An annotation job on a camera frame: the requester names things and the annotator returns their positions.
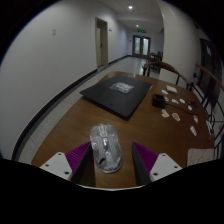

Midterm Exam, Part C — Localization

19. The transparent computer mouse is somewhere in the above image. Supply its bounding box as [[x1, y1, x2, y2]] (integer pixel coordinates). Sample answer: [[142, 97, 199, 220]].
[[89, 123, 124, 174]]

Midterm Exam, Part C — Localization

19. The black mouse pad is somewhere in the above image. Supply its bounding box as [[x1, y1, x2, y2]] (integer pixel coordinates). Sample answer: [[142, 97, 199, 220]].
[[79, 73, 153, 121]]

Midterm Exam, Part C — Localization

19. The small black box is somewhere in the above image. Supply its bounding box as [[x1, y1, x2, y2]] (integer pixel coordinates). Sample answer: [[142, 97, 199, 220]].
[[151, 93, 166, 109]]

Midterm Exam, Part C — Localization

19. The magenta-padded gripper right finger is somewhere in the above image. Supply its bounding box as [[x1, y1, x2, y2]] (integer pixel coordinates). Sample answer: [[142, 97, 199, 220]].
[[131, 141, 184, 187]]

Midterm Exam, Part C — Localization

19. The white printed card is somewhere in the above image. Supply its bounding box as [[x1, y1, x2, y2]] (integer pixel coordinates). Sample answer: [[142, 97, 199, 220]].
[[205, 119, 215, 137]]

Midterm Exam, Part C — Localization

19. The dark window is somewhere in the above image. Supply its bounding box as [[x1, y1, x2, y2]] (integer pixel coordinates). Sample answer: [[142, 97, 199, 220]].
[[199, 38, 223, 98]]

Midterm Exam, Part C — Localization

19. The curved-back wooden chair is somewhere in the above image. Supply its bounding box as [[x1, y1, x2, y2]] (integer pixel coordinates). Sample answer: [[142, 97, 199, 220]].
[[142, 60, 194, 90]]

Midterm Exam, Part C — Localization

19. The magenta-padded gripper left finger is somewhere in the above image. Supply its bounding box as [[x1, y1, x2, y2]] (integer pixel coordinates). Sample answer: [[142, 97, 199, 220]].
[[39, 141, 96, 188]]

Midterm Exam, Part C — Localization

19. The brown side doorway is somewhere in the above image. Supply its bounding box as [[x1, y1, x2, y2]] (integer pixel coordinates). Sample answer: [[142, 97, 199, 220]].
[[94, 17, 110, 69]]

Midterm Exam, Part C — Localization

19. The white paper sheet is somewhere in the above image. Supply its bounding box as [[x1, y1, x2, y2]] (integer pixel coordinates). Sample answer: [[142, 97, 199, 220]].
[[186, 147, 216, 167]]

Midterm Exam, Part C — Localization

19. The glass double door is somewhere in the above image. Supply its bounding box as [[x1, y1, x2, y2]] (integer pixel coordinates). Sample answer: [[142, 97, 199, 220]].
[[132, 34, 152, 58]]

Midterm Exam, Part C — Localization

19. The white rectangular card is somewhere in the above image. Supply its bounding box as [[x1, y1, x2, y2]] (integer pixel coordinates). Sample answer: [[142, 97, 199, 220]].
[[166, 85, 179, 94]]

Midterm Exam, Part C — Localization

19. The dark wooden chair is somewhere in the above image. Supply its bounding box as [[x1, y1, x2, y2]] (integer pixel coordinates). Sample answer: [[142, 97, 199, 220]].
[[146, 50, 164, 71]]

